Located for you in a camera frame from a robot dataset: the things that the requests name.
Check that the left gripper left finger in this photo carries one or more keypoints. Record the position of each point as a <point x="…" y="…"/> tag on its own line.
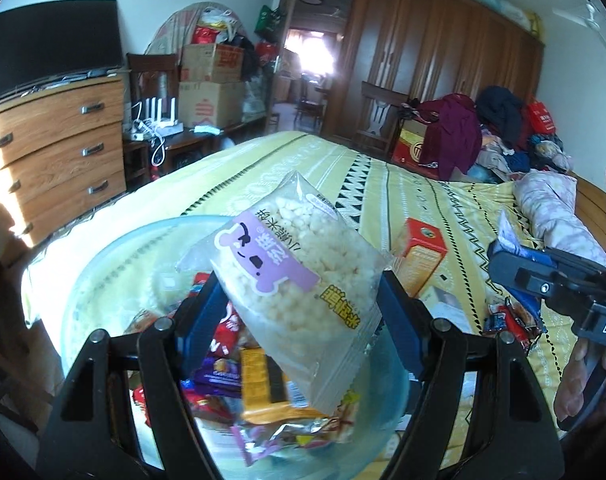
<point x="167" y="353"/>

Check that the white grey box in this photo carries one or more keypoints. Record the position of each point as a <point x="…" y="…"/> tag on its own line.
<point x="442" y="304"/>

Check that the person's right hand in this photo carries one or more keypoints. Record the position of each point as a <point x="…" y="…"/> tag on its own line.
<point x="569" y="399"/>

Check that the purple chocolate packet in bowl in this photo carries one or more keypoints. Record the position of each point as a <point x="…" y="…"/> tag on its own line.
<point x="217" y="376"/>

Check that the cardboard box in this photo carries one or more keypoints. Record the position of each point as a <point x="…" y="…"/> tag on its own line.
<point x="218" y="63"/>
<point x="211" y="104"/>

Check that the orange red carton box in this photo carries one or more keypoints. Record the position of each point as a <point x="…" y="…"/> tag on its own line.
<point x="419" y="248"/>

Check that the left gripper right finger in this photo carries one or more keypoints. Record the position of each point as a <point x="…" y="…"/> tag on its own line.
<point x="435" y="351"/>

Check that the blue love snack packet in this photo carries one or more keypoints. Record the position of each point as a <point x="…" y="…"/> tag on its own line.
<point x="508" y="242"/>

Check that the black television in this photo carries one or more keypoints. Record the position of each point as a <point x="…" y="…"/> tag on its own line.
<point x="51" y="40"/>

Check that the upper cardboard box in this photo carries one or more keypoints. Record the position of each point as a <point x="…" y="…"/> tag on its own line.
<point x="218" y="63"/>

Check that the red yellow gift box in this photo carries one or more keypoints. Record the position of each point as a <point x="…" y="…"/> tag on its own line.
<point x="408" y="148"/>

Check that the pile of assorted snacks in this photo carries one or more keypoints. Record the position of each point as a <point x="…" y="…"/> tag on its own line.
<point x="511" y="317"/>

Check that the white wifi router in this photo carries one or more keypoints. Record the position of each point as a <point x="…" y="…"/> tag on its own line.
<point x="155" y="117"/>

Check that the maroon jacket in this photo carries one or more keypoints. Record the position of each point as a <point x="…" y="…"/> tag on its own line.
<point x="452" y="138"/>

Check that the brown wooden wardrobe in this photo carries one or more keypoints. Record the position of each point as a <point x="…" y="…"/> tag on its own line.
<point x="425" y="49"/>

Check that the puffed rice snack bag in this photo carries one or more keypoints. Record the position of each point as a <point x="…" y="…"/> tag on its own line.
<point x="303" y="282"/>

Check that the wooden drawer dresser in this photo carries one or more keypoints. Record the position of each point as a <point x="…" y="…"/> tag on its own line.
<point x="61" y="154"/>

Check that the pink white quilt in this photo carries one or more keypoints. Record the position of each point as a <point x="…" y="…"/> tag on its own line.
<point x="548" y="201"/>

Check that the yellow patterned bedspread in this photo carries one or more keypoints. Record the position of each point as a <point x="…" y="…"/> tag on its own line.
<point x="375" y="197"/>

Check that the dark wooden chair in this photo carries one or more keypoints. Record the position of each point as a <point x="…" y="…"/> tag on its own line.
<point x="378" y="122"/>

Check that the lower cardboard box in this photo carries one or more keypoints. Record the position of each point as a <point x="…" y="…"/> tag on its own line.
<point x="211" y="104"/>

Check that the yellow snack packet in bowl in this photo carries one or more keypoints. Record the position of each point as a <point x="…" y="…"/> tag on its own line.
<point x="268" y="396"/>

